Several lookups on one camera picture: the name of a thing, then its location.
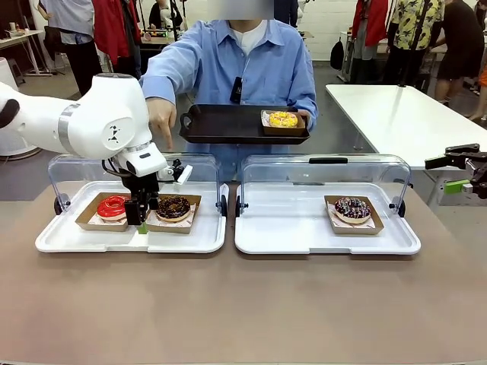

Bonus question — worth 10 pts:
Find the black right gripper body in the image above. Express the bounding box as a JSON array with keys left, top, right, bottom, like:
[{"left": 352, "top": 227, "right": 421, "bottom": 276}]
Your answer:
[{"left": 464, "top": 151, "right": 487, "bottom": 199}]

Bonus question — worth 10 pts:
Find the person's left hand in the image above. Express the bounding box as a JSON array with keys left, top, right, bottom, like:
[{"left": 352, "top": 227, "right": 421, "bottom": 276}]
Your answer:
[{"left": 295, "top": 109, "right": 314, "bottom": 133}]

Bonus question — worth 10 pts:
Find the dark sprinkled donut in box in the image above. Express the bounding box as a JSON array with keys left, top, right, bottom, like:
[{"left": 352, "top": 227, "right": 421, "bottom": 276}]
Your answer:
[{"left": 323, "top": 194, "right": 386, "bottom": 236}]

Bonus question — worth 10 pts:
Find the bystander in yellow floral shirt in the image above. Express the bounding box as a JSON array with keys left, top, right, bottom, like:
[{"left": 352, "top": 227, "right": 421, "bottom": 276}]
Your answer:
[{"left": 387, "top": 0, "right": 445, "bottom": 87}]

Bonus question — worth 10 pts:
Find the chocolate sprinkled donut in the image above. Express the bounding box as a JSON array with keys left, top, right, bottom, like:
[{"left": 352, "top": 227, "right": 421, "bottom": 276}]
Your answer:
[{"left": 154, "top": 194, "right": 192, "bottom": 223}]

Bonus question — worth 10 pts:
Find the person's right forearm blue sleeve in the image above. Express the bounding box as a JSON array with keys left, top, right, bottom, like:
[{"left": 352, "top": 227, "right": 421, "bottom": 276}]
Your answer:
[{"left": 138, "top": 47, "right": 193, "bottom": 108}]

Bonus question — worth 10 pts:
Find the red glazed donut in box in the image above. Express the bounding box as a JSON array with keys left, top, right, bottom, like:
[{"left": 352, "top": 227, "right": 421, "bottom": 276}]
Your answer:
[{"left": 75, "top": 191, "right": 132, "bottom": 233}]

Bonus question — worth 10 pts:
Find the bystander in red jacket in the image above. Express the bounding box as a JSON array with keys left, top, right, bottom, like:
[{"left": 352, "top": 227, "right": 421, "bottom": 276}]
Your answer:
[{"left": 92, "top": 0, "right": 143, "bottom": 80}]

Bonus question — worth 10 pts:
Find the dark purple drizzled donut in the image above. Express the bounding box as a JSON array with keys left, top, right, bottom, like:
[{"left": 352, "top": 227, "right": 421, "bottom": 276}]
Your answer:
[{"left": 334, "top": 196, "right": 372, "bottom": 224}]

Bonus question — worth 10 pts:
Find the white background desk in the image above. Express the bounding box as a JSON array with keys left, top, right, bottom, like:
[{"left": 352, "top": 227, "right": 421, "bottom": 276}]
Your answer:
[{"left": 0, "top": 28, "right": 53, "bottom": 78}]

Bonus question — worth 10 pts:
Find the white display tray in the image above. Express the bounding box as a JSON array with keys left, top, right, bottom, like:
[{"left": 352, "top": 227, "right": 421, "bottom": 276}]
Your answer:
[
  {"left": 234, "top": 181, "right": 422, "bottom": 256},
  {"left": 34, "top": 180, "right": 228, "bottom": 255}
]

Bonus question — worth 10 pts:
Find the chocolate donut in box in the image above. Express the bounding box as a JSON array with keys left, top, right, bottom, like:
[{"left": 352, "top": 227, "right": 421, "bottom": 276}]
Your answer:
[{"left": 144, "top": 192, "right": 203, "bottom": 234}]

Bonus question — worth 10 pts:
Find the black backpack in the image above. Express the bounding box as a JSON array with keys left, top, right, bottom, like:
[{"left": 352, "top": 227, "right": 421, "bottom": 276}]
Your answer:
[{"left": 329, "top": 37, "right": 345, "bottom": 71}]

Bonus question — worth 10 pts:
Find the clear plastic display lid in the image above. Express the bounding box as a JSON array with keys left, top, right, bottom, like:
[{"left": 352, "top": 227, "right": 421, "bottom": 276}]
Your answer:
[
  {"left": 47, "top": 151, "right": 228, "bottom": 216},
  {"left": 235, "top": 153, "right": 413, "bottom": 217}
]

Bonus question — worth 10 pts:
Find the thin black left wrist cable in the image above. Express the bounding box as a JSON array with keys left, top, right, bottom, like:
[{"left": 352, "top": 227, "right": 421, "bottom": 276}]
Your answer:
[{"left": 101, "top": 158, "right": 129, "bottom": 180}]

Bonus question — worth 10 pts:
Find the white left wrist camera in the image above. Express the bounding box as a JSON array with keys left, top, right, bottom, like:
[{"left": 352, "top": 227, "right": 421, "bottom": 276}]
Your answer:
[{"left": 157, "top": 158, "right": 194, "bottom": 193}]

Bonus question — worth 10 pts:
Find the yellow sprinkled donut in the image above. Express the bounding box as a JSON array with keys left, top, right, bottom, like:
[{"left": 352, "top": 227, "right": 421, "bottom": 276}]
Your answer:
[
  {"left": 268, "top": 110, "right": 299, "bottom": 129},
  {"left": 259, "top": 109, "right": 309, "bottom": 137}
]

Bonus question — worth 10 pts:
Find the white side table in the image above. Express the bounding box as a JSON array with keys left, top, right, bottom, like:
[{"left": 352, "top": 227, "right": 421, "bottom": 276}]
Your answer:
[{"left": 325, "top": 83, "right": 487, "bottom": 207}]

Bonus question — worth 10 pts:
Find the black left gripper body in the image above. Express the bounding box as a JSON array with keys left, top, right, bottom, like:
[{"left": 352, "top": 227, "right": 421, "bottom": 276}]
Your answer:
[{"left": 119, "top": 172, "right": 161, "bottom": 211}]

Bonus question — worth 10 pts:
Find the white printed paper liner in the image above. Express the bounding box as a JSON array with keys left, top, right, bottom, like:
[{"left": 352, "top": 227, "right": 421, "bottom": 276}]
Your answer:
[
  {"left": 88, "top": 205, "right": 129, "bottom": 227},
  {"left": 326, "top": 200, "right": 377, "bottom": 229},
  {"left": 151, "top": 202, "right": 198, "bottom": 228},
  {"left": 261, "top": 110, "right": 304, "bottom": 129}
]

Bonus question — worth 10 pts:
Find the black serving tray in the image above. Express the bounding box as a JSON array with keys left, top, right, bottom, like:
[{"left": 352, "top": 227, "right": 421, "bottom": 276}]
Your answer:
[{"left": 178, "top": 103, "right": 311, "bottom": 146}]

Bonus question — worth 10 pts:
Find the person's right hand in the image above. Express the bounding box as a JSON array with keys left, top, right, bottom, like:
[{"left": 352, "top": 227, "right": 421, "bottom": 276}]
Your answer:
[{"left": 145, "top": 96, "right": 178, "bottom": 152}]

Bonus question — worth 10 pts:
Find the bystander in light blue shirt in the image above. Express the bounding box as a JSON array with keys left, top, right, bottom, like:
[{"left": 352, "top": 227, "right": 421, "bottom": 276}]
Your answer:
[{"left": 39, "top": 0, "right": 104, "bottom": 97}]

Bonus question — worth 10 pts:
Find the person's left forearm blue sleeve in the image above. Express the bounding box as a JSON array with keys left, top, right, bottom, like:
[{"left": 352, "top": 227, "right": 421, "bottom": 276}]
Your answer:
[{"left": 291, "top": 71, "right": 319, "bottom": 117}]

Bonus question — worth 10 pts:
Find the person's torso blue shirt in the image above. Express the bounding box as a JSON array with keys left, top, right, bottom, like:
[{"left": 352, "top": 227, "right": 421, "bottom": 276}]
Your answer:
[{"left": 138, "top": 17, "right": 319, "bottom": 182}]

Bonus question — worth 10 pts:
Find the bystander in red top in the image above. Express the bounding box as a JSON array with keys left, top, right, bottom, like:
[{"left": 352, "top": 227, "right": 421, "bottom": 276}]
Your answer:
[{"left": 351, "top": 0, "right": 390, "bottom": 84}]

